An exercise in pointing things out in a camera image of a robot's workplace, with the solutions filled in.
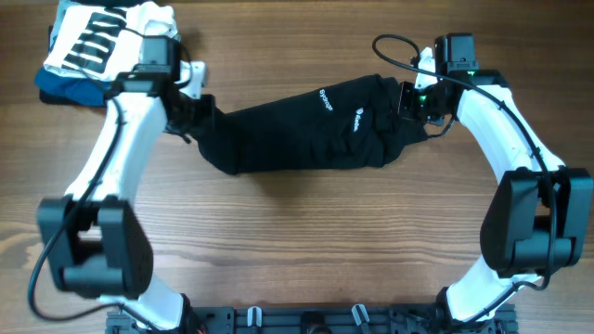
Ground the black branded t-shirt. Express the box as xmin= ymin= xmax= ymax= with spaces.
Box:
xmin=190 ymin=74 xmax=428 ymax=174

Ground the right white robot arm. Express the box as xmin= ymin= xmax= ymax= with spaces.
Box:
xmin=398 ymin=33 xmax=593 ymax=330

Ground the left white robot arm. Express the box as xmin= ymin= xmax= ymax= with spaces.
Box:
xmin=27 ymin=35 xmax=213 ymax=333

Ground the blue folded garment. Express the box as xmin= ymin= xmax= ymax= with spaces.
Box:
xmin=34 ymin=69 xmax=110 ymax=96

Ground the black folded bottom garment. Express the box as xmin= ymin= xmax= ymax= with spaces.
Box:
xmin=39 ymin=90 xmax=106 ymax=108

